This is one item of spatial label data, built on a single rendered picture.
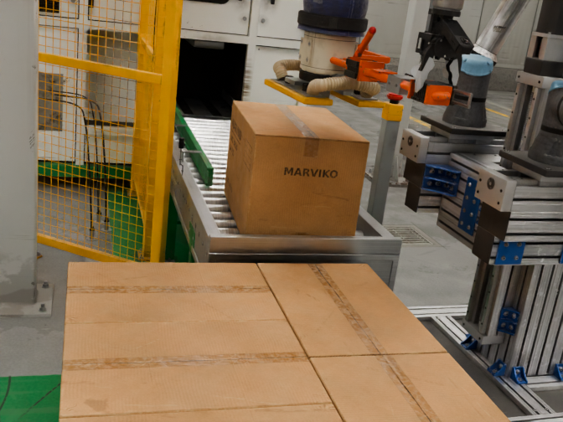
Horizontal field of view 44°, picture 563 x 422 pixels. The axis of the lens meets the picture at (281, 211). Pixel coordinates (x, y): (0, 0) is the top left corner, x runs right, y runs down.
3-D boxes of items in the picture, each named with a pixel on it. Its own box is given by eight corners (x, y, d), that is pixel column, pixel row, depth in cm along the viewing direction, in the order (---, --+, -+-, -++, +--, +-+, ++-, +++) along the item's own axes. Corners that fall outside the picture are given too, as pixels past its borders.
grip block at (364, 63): (342, 75, 211) (344, 56, 209) (369, 77, 215) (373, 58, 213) (355, 80, 204) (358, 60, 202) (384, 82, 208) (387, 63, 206)
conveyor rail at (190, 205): (148, 133, 450) (150, 104, 444) (157, 133, 451) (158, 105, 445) (204, 289, 240) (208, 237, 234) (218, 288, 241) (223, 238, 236)
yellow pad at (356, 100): (312, 87, 250) (314, 73, 249) (337, 88, 254) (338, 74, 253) (358, 107, 221) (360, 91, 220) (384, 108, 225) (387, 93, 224)
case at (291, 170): (224, 192, 299) (232, 100, 286) (313, 198, 308) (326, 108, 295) (244, 245, 243) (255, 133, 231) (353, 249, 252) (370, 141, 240)
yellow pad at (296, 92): (263, 84, 243) (265, 69, 241) (289, 85, 247) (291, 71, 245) (303, 105, 214) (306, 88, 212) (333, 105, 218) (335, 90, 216)
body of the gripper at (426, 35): (437, 57, 183) (446, 9, 179) (457, 62, 176) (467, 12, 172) (413, 54, 180) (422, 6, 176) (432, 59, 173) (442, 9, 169)
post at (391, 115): (348, 311, 329) (383, 100, 298) (362, 311, 331) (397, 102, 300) (353, 317, 323) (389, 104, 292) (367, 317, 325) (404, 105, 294)
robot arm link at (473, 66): (451, 95, 238) (459, 54, 234) (451, 90, 251) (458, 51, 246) (488, 100, 236) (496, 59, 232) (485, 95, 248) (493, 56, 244)
